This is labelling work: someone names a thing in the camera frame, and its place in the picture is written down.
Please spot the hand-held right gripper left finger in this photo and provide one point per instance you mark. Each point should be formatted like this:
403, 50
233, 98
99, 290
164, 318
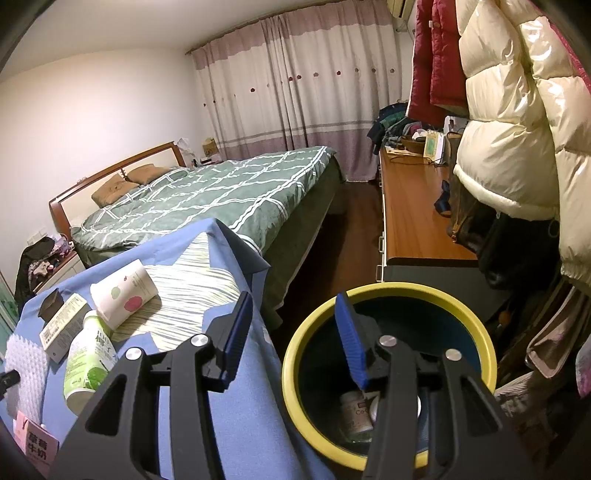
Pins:
238, 337

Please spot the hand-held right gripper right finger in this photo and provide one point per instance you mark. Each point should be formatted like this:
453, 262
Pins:
351, 341

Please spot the yellow rimmed trash bin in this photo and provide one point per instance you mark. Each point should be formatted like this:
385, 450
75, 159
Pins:
415, 318

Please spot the white supplement bottle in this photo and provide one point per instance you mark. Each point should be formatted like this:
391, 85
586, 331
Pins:
354, 413

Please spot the dotted paper cup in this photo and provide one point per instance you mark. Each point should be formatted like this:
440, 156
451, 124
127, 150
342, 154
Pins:
122, 295

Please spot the green and white bottle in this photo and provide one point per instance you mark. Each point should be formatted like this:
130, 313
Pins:
87, 364

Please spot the pale green tea box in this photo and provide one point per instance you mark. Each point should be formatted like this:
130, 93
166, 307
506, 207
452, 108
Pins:
62, 327

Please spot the black plastic tray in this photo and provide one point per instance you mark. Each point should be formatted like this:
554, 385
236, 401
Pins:
50, 307

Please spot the pink carton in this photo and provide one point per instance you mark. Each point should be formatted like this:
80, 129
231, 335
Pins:
37, 445

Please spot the blue printed tablecloth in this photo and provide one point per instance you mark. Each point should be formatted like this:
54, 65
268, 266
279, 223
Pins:
258, 415

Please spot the green plaid duvet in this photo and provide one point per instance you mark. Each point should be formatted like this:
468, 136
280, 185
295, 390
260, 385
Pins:
207, 194

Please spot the wooden dresser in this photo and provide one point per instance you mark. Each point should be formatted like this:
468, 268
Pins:
415, 207

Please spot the brown bag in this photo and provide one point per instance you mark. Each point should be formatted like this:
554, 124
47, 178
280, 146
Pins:
466, 221

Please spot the white nightstand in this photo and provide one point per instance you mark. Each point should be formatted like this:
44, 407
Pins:
64, 272

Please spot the brown pillow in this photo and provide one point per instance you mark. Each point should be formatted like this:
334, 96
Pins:
113, 191
147, 173

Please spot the black bag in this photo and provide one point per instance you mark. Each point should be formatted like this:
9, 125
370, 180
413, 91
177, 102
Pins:
517, 254

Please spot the small cardboard box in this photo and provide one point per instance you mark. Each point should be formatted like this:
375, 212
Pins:
210, 148

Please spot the grey bag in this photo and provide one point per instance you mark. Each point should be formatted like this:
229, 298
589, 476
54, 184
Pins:
558, 332

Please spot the wooden bed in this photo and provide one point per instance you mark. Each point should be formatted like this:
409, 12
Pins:
115, 166

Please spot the dark clothes pile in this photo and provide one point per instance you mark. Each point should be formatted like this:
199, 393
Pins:
32, 258

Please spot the clothes pile on dresser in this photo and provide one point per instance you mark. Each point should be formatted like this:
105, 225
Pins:
392, 122

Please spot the sliding glass door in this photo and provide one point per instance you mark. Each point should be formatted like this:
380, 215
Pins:
5, 300

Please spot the pink and white curtain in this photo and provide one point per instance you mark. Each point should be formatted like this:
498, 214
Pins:
286, 92

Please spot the white puffer jacket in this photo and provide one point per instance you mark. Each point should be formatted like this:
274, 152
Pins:
508, 115

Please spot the red jacket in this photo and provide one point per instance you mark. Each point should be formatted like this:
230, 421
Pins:
438, 55

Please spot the wall air conditioner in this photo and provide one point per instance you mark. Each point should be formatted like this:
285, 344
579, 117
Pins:
400, 5

